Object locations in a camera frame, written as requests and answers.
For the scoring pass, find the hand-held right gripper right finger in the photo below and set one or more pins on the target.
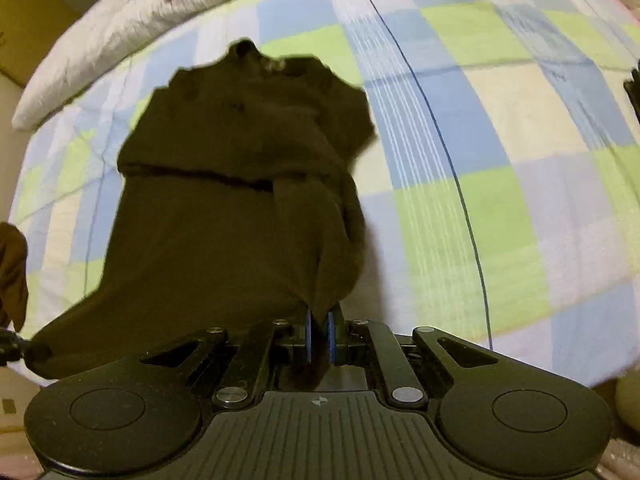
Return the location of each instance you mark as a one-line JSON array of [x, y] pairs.
[[331, 338]]

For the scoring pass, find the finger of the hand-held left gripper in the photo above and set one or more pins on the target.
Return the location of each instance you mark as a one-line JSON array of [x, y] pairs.
[[20, 347]]

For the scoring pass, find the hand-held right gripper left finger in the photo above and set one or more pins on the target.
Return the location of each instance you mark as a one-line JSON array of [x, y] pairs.
[[308, 336]]

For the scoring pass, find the dark olive shirt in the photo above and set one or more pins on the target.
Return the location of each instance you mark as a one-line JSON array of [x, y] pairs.
[[225, 240]]

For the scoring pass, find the checked bed sheet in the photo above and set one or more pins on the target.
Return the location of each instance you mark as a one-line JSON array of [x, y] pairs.
[[490, 185]]

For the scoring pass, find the grey folded blanket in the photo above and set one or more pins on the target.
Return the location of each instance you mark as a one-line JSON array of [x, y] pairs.
[[110, 25]]

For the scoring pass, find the black object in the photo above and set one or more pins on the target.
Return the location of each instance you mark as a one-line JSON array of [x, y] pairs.
[[634, 95]]

